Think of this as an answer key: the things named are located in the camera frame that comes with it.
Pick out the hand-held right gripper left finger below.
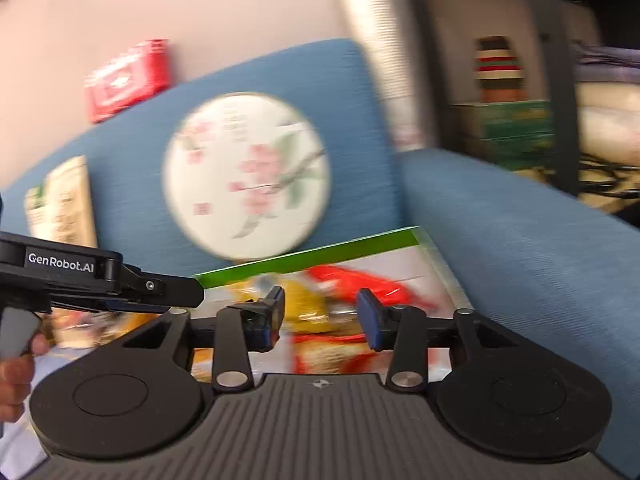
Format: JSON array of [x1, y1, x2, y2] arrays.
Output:
[[122, 286, 287, 393]]

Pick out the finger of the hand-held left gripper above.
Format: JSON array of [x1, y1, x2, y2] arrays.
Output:
[[97, 262, 206, 314]]

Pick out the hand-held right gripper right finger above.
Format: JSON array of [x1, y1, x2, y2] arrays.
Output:
[[356, 288, 521, 393]]

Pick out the long red snack packet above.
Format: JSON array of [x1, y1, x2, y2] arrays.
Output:
[[304, 265, 451, 322]]

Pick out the small yellow snack packet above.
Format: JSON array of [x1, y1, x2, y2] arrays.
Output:
[[280, 280, 362, 337]]

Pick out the green cardboard box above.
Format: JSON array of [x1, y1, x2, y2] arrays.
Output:
[[191, 226, 474, 376]]

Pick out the person's left hand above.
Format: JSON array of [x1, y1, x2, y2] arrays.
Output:
[[0, 332, 49, 424]]

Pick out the large green beige snack bag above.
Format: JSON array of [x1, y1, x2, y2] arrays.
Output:
[[23, 155, 99, 252]]

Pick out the blue sofa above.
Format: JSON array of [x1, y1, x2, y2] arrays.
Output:
[[0, 37, 640, 480]]

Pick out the red tissue packet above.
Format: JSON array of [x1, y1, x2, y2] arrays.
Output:
[[83, 38, 172, 124]]

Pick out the green carton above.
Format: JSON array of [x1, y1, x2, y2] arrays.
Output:
[[457, 100, 557, 172]]

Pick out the striped stack of bowls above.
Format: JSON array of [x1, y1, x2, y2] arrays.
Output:
[[474, 35, 527, 104]]

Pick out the black shelf rack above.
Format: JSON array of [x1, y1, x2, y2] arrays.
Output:
[[395, 0, 640, 196]]

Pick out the black cables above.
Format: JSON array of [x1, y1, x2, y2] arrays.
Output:
[[577, 157, 640, 206]]

